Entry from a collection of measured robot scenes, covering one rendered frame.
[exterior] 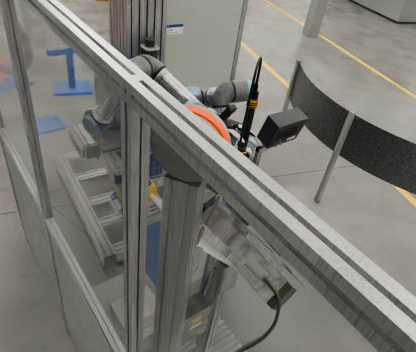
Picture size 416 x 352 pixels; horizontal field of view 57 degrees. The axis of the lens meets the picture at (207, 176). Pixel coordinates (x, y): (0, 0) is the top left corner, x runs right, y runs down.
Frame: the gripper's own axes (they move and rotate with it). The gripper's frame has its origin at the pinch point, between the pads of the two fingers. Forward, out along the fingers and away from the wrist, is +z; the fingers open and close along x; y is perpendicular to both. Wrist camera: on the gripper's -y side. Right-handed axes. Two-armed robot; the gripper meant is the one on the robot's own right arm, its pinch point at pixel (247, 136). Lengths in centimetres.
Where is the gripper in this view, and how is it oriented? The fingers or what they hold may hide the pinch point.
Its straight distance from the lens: 157.5
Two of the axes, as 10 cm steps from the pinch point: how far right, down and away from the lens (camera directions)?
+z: 7.1, 5.0, -4.9
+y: -1.2, 7.8, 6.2
